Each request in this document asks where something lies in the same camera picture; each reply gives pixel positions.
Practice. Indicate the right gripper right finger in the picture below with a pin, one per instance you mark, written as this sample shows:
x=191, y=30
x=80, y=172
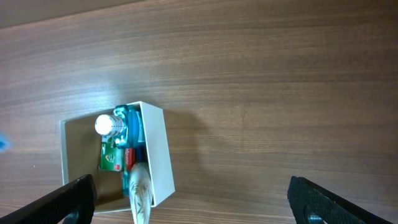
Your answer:
x=311, y=203

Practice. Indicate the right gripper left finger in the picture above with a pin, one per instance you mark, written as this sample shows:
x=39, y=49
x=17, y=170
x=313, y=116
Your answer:
x=71, y=203

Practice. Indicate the green white soap packet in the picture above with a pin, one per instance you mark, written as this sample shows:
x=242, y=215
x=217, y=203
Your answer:
x=111, y=158

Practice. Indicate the white green-leaf lotion tube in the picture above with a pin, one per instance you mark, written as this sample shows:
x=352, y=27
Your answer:
x=140, y=193

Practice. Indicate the teal white toothpaste tube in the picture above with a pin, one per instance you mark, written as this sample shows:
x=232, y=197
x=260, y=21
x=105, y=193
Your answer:
x=128, y=164

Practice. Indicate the teal mouthwash bottle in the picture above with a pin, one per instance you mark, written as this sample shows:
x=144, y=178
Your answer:
x=124, y=125

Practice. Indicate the blue white toothbrush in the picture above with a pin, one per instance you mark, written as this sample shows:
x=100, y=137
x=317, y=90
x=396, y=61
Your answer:
x=5, y=143

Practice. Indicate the blue disposable razor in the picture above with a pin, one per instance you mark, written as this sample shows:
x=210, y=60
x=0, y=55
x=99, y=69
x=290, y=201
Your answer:
x=140, y=155

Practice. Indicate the white open cardboard box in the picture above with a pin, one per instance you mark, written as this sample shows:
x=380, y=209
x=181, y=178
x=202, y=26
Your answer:
x=80, y=155

